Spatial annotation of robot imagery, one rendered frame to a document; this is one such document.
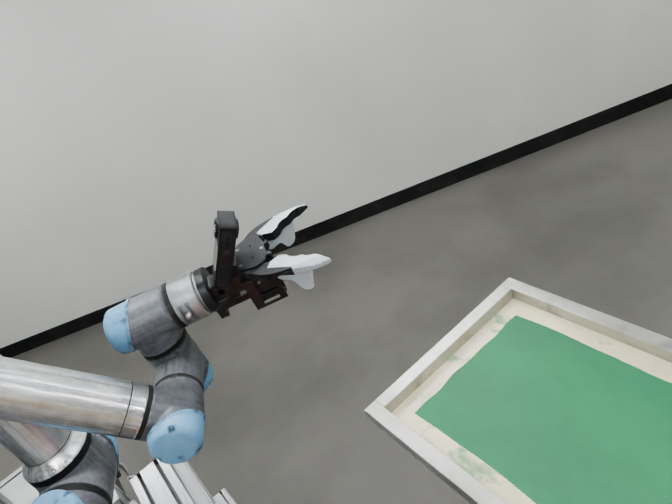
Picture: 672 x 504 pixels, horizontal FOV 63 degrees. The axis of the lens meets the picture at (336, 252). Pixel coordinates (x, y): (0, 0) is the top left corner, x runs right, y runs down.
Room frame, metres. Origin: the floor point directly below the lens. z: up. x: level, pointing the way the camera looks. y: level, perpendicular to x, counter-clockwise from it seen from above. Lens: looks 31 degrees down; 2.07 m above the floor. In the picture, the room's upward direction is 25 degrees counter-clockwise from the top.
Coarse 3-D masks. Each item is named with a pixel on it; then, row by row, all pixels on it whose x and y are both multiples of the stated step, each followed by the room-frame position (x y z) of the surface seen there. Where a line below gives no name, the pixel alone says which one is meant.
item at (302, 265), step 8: (280, 256) 0.70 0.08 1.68; (288, 256) 0.69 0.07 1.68; (296, 256) 0.68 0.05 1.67; (304, 256) 0.68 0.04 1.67; (312, 256) 0.67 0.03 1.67; (320, 256) 0.66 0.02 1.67; (272, 264) 0.69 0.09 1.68; (280, 264) 0.68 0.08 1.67; (288, 264) 0.67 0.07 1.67; (296, 264) 0.67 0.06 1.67; (304, 264) 0.66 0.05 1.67; (312, 264) 0.66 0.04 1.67; (320, 264) 0.66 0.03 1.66; (296, 272) 0.67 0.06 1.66; (304, 272) 0.66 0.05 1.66; (312, 272) 0.67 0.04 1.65; (296, 280) 0.68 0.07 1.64; (304, 280) 0.68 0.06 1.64; (312, 280) 0.67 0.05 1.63; (304, 288) 0.68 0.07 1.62
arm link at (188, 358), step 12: (180, 348) 0.71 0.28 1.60; (192, 348) 0.72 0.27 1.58; (156, 360) 0.70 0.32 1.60; (168, 360) 0.70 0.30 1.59; (180, 360) 0.69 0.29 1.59; (192, 360) 0.70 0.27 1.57; (204, 360) 0.73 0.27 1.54; (156, 372) 0.69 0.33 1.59; (168, 372) 0.67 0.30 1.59; (180, 372) 0.66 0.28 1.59; (192, 372) 0.67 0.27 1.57; (204, 372) 0.71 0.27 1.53; (204, 384) 0.70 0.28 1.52
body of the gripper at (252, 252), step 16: (256, 240) 0.75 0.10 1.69; (240, 256) 0.73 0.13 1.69; (256, 256) 0.72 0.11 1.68; (272, 256) 0.72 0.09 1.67; (208, 272) 0.77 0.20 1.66; (240, 272) 0.70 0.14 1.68; (208, 288) 0.72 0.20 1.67; (224, 288) 0.72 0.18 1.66; (240, 288) 0.72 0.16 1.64; (256, 288) 0.70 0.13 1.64; (272, 288) 0.71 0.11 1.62; (208, 304) 0.70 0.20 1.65; (224, 304) 0.72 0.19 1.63; (256, 304) 0.71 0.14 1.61
